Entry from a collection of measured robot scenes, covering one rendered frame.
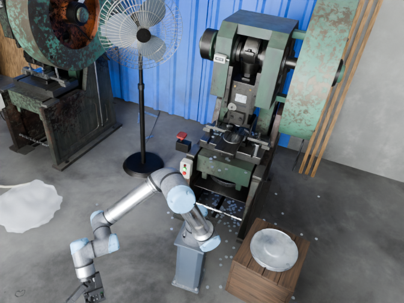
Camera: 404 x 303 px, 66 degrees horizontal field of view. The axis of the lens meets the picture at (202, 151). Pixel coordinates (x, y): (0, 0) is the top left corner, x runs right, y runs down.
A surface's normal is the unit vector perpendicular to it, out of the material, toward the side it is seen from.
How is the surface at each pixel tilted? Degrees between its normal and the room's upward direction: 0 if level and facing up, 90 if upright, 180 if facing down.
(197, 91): 90
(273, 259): 0
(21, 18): 86
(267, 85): 90
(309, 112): 100
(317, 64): 67
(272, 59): 90
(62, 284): 0
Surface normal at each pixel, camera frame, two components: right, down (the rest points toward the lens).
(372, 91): -0.38, 0.53
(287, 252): 0.09, -0.80
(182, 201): 0.37, 0.49
